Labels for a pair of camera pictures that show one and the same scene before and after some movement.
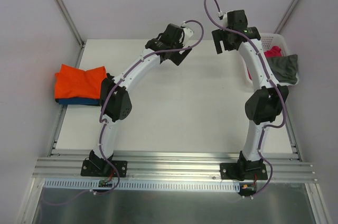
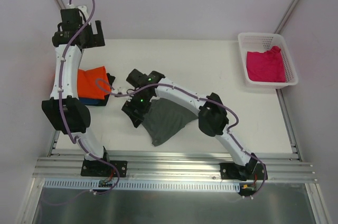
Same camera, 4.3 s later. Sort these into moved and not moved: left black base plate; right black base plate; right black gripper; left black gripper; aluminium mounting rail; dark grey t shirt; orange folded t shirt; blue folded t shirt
Moved: right black gripper; dark grey t shirt; left black gripper
Not moved: left black base plate; blue folded t shirt; orange folded t shirt; right black base plate; aluminium mounting rail
